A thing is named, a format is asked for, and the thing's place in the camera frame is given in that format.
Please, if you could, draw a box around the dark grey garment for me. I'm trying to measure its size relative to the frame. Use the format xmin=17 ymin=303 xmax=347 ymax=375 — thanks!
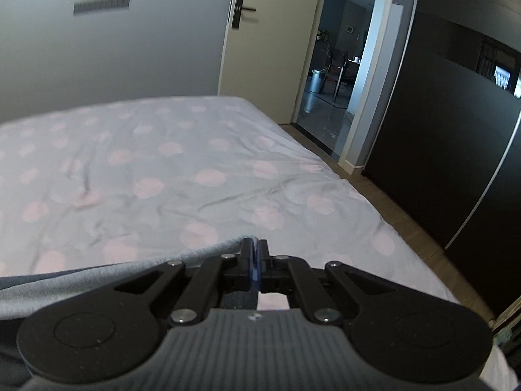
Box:
xmin=1 ymin=238 xmax=242 ymax=390

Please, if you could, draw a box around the pink dotted grey bedsheet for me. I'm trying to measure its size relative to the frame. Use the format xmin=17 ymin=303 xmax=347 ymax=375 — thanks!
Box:
xmin=0 ymin=95 xmax=518 ymax=391

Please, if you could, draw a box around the black wardrobe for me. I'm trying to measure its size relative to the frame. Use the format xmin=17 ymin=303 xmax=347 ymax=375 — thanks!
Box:
xmin=364 ymin=0 xmax=520 ymax=315

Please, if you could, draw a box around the metal trash bin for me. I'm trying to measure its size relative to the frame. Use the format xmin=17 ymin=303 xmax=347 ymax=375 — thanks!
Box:
xmin=308 ymin=69 xmax=325 ymax=94

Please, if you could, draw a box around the beige door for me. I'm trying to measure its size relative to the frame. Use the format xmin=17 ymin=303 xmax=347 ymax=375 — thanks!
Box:
xmin=218 ymin=0 xmax=323 ymax=123

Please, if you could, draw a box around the dark chair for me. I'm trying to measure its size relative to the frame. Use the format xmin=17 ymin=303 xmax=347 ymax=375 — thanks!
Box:
xmin=326 ymin=49 xmax=349 ymax=102

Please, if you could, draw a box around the black door handle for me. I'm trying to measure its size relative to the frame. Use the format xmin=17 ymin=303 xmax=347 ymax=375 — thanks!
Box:
xmin=231 ymin=0 xmax=257 ymax=29

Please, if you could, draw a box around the grey wall vent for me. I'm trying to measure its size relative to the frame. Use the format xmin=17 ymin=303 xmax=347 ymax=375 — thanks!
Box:
xmin=73 ymin=0 xmax=131 ymax=16

